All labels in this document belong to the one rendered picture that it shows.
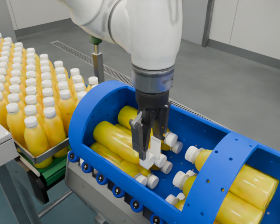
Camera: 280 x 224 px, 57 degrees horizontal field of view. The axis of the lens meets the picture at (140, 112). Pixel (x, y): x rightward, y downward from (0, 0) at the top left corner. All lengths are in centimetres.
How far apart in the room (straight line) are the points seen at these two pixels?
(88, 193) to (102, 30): 59
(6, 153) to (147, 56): 61
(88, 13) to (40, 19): 493
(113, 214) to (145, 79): 52
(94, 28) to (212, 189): 40
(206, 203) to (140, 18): 37
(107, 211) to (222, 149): 48
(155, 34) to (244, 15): 376
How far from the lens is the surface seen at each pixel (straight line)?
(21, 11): 532
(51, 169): 102
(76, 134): 77
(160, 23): 46
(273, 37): 408
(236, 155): 58
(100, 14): 55
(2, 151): 92
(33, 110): 98
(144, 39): 47
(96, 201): 94
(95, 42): 132
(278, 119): 305
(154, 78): 51
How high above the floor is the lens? 162
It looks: 35 degrees down
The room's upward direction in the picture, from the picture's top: straight up
